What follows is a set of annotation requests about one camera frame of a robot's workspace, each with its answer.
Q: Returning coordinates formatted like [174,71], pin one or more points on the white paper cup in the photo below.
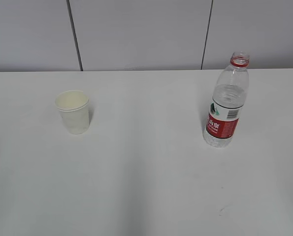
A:
[73,108]

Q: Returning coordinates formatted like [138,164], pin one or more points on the clear water bottle red label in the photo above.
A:
[228,99]

